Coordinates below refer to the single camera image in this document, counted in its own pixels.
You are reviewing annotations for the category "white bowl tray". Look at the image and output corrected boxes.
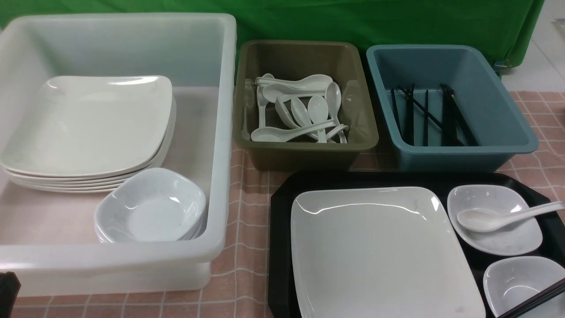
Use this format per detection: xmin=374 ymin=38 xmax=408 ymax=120
xmin=447 ymin=185 xmax=543 ymax=256
xmin=483 ymin=256 xmax=565 ymax=318

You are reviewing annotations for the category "olive green plastic bin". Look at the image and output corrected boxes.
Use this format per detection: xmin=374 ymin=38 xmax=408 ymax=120
xmin=233 ymin=40 xmax=379 ymax=171

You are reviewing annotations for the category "green backdrop cloth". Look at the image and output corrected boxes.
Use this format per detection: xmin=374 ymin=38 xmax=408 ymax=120
xmin=0 ymin=0 xmax=544 ymax=67

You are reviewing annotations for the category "large white square plate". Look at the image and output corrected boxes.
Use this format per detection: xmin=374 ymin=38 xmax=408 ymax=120
xmin=290 ymin=186 xmax=486 ymax=318

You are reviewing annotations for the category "black chopstick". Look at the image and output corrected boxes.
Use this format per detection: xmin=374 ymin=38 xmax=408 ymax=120
xmin=499 ymin=278 xmax=565 ymax=318

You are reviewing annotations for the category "dark object bottom left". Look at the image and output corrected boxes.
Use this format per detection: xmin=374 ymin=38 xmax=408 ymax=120
xmin=0 ymin=272 xmax=22 ymax=318

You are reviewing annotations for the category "white soup spoon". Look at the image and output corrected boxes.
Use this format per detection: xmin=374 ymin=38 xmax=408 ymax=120
xmin=457 ymin=201 xmax=564 ymax=233

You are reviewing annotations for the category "stack of white bowls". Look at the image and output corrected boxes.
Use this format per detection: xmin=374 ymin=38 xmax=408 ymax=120
xmin=94 ymin=168 xmax=207 ymax=243

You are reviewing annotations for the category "white spoon top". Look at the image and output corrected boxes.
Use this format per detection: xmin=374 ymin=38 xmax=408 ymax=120
xmin=255 ymin=74 xmax=333 ymax=91

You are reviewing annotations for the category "black chopstick diagonal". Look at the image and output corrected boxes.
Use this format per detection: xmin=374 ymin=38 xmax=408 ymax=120
xmin=397 ymin=86 xmax=464 ymax=147

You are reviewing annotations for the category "white spoon right upright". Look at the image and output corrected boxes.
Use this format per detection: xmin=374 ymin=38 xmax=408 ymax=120
xmin=325 ymin=81 xmax=347 ymax=144

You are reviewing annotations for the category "stack of white plates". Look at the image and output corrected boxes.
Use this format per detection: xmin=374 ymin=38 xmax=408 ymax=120
xmin=1 ymin=75 xmax=177 ymax=193

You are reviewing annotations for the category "blue plastic bin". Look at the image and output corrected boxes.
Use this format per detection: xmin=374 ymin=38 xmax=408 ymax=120
xmin=366 ymin=45 xmax=539 ymax=173

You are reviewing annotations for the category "black serving tray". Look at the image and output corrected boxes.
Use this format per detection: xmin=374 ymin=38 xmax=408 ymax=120
xmin=267 ymin=170 xmax=565 ymax=318

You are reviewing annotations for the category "pink checked tablecloth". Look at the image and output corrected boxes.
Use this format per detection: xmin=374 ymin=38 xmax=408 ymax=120
xmin=11 ymin=91 xmax=564 ymax=318

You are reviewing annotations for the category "white spoon middle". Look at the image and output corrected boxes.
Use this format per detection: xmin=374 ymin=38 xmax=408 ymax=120
xmin=307 ymin=96 xmax=329 ymax=124

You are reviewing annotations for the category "white spoon long front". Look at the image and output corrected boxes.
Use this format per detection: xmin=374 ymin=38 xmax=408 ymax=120
xmin=251 ymin=120 xmax=336 ymax=142

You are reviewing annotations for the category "large translucent white tub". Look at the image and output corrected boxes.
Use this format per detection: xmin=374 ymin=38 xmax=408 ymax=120
xmin=1 ymin=12 xmax=237 ymax=297

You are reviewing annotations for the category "black chopsticks right bundle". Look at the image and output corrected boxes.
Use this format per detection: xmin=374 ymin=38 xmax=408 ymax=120
xmin=440 ymin=84 xmax=479 ymax=147

